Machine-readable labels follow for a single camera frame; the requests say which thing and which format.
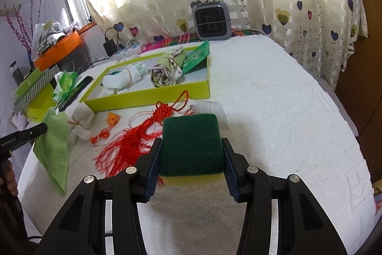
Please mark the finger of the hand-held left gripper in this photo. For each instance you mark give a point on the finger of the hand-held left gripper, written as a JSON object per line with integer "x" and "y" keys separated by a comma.
{"x": 32, "y": 132}

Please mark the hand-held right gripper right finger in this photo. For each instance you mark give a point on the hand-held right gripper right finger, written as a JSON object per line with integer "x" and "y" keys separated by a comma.
{"x": 231, "y": 174}

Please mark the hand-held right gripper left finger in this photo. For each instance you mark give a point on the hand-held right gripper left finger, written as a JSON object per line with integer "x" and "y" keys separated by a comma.
{"x": 152, "y": 174}

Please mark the light green cloth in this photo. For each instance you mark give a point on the light green cloth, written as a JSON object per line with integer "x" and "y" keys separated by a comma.
{"x": 55, "y": 150}

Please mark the large yellow green sponge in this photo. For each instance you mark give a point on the large yellow green sponge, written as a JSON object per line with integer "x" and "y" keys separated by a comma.
{"x": 191, "y": 144}

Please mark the red Chinese knot tassel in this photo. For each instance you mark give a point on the red Chinese knot tassel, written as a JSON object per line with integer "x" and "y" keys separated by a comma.
{"x": 162, "y": 114}

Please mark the lime green box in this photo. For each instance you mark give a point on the lime green box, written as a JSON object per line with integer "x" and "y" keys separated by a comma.
{"x": 143, "y": 98}

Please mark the white towel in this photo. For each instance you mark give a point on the white towel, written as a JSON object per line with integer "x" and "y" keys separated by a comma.
{"x": 118, "y": 81}

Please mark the patterned cloth roll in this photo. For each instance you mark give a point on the patterned cloth roll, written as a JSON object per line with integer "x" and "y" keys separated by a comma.
{"x": 162, "y": 75}

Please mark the green tea packet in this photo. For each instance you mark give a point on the green tea packet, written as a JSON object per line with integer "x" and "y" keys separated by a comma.
{"x": 195, "y": 57}

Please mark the person's left hand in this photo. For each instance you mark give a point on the person's left hand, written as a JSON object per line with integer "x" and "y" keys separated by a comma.
{"x": 12, "y": 183}

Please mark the lime zigzag box lid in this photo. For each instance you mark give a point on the lime zigzag box lid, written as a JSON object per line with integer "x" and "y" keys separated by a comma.
{"x": 38, "y": 105}

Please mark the black smartphone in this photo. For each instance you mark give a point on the black smartphone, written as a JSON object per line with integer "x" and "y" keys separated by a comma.
{"x": 76, "y": 92}

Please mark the green tissue packet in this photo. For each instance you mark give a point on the green tissue packet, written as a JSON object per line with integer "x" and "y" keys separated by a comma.
{"x": 66, "y": 83}

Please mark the dark glass jar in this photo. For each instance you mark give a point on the dark glass jar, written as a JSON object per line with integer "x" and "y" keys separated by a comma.
{"x": 15, "y": 72}

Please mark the orange earphones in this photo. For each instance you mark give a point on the orange earphones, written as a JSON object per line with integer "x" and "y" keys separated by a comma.
{"x": 112, "y": 119}

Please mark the clear plastic wrapper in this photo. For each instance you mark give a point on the clear plastic wrapper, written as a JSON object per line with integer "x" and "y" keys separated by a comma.
{"x": 212, "y": 108}

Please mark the dark glass cabinet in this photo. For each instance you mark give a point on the dark glass cabinet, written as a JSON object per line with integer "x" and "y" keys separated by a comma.
{"x": 74, "y": 59}

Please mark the orange tray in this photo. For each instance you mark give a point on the orange tray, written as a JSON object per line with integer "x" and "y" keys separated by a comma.
{"x": 59, "y": 47}

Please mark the pile of white bags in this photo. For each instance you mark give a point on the pile of white bags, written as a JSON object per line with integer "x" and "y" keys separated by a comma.
{"x": 49, "y": 31}

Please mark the purple flower branches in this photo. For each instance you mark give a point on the purple flower branches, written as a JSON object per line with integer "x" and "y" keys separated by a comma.
{"x": 21, "y": 25}

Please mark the black charger adapter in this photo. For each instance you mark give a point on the black charger adapter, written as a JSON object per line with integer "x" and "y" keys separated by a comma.
{"x": 109, "y": 46}

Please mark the white blue power strip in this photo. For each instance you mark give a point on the white blue power strip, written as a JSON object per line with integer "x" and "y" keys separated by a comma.
{"x": 134, "y": 49}

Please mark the plaid blanket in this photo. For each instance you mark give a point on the plaid blanket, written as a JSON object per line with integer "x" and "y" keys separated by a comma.
{"x": 179, "y": 40}

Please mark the small grey heater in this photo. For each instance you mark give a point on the small grey heater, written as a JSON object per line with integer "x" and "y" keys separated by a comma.
{"x": 212, "y": 20}

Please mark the wooden wardrobe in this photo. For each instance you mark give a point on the wooden wardrobe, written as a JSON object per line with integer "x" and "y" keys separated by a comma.
{"x": 367, "y": 63}

